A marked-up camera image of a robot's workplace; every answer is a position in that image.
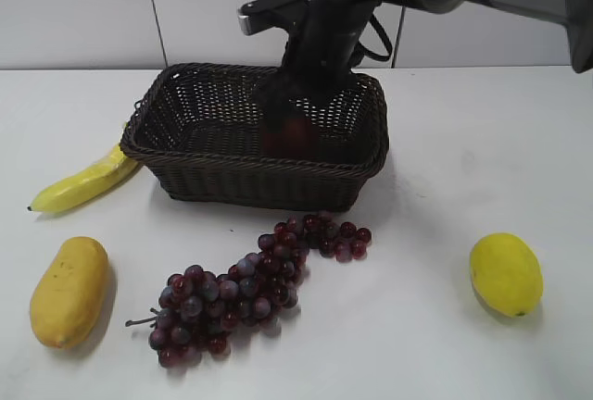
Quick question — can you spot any dark red apple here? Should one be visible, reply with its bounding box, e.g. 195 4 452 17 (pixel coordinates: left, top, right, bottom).
260 115 320 159

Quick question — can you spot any yellow banana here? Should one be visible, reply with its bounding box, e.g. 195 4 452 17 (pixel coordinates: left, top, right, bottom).
27 144 140 214

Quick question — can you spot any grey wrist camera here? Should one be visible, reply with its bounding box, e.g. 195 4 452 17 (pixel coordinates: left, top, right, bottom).
237 0 309 36

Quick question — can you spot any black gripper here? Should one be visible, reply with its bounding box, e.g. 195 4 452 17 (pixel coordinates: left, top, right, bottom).
253 0 400 130

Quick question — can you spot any yellow mango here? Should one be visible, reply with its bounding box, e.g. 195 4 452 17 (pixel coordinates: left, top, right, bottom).
30 236 109 349

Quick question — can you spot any purple grape bunch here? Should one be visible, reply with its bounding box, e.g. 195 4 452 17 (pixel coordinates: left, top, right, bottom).
145 211 372 369

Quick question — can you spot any yellow lemon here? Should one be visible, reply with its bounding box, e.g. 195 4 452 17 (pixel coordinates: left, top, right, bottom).
469 232 544 318

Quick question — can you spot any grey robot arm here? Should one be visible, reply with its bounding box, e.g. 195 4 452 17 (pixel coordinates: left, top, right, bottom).
241 0 592 158

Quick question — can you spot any black cable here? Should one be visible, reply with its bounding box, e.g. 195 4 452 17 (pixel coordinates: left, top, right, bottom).
349 13 393 68

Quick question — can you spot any black woven basket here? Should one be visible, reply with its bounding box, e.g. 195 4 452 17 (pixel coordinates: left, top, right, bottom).
120 63 389 212

